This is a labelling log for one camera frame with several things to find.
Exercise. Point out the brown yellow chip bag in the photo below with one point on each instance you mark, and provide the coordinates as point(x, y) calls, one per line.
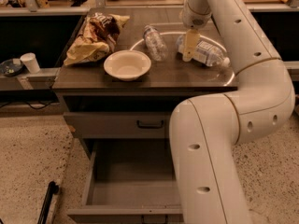
point(96, 38)

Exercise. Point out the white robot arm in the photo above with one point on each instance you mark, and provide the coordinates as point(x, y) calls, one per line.
point(203, 129)

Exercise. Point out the grey drawer cabinet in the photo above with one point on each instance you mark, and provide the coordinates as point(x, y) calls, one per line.
point(132, 102)

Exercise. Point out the open middle drawer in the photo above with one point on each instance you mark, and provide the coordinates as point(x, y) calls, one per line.
point(130, 181)

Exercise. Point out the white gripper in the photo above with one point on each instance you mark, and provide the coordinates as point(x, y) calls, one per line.
point(193, 20)

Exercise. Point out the white paper cup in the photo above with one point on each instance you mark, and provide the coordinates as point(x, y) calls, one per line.
point(31, 63)

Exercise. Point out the black bar on floor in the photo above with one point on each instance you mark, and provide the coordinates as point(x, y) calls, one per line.
point(53, 189)

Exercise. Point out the clear crumpled plastic bottle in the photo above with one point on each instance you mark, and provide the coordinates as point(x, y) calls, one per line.
point(155, 43)

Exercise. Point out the metal rail shelf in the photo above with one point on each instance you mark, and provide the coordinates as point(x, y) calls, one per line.
point(42, 80)

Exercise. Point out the labelled blue plastic bottle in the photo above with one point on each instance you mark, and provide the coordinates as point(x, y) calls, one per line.
point(206, 52)

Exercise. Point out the closed top drawer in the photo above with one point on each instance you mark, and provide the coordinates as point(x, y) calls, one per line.
point(113, 125)

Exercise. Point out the dark round dish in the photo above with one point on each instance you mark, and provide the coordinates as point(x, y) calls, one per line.
point(11, 67)

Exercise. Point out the white bowl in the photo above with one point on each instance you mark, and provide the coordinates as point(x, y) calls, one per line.
point(127, 65)

